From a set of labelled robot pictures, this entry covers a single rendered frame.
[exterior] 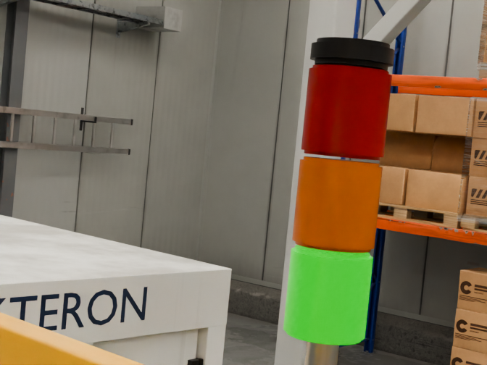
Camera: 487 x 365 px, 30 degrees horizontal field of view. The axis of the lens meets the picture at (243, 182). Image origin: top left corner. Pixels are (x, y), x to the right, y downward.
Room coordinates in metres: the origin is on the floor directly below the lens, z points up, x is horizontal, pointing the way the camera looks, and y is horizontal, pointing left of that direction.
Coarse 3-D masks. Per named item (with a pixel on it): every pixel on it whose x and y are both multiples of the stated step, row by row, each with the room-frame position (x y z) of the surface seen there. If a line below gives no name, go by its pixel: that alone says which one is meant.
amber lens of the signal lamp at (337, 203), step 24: (312, 168) 0.53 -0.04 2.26; (336, 168) 0.52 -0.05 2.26; (360, 168) 0.53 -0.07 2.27; (312, 192) 0.53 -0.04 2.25; (336, 192) 0.53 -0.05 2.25; (360, 192) 0.53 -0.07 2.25; (312, 216) 0.53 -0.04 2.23; (336, 216) 0.52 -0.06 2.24; (360, 216) 0.53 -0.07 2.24; (312, 240) 0.53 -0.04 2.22; (336, 240) 0.52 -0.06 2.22; (360, 240) 0.53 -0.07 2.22
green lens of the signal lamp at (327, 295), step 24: (312, 264) 0.53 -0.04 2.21; (336, 264) 0.52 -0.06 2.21; (360, 264) 0.53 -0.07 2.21; (288, 288) 0.54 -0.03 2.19; (312, 288) 0.53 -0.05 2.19; (336, 288) 0.52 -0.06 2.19; (360, 288) 0.53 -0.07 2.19; (288, 312) 0.54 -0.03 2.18; (312, 312) 0.53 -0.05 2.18; (336, 312) 0.53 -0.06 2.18; (360, 312) 0.53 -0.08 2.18; (312, 336) 0.53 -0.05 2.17; (336, 336) 0.53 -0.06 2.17; (360, 336) 0.54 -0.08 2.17
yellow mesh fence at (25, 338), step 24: (0, 312) 0.80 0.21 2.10; (0, 336) 0.75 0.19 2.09; (24, 336) 0.73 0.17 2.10; (48, 336) 0.73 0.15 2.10; (0, 360) 0.75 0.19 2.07; (24, 360) 0.73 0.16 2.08; (48, 360) 0.71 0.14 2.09; (72, 360) 0.69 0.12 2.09; (96, 360) 0.67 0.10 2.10; (120, 360) 0.68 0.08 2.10
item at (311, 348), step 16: (320, 48) 0.54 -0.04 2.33; (336, 48) 0.53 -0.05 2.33; (352, 48) 0.52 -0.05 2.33; (368, 48) 0.53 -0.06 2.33; (384, 48) 0.53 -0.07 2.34; (352, 64) 0.53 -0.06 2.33; (368, 64) 0.53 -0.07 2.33; (384, 64) 0.54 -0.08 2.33; (320, 352) 0.54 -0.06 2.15; (336, 352) 0.54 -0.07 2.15
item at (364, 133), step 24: (312, 72) 0.54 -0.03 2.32; (336, 72) 0.53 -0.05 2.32; (360, 72) 0.52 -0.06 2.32; (384, 72) 0.54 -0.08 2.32; (312, 96) 0.54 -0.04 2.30; (336, 96) 0.53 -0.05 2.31; (360, 96) 0.53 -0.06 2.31; (384, 96) 0.53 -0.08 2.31; (312, 120) 0.54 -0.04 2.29; (336, 120) 0.53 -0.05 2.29; (360, 120) 0.53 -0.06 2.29; (384, 120) 0.54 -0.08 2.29; (312, 144) 0.53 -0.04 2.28; (336, 144) 0.53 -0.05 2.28; (360, 144) 0.53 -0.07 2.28; (384, 144) 0.54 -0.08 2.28
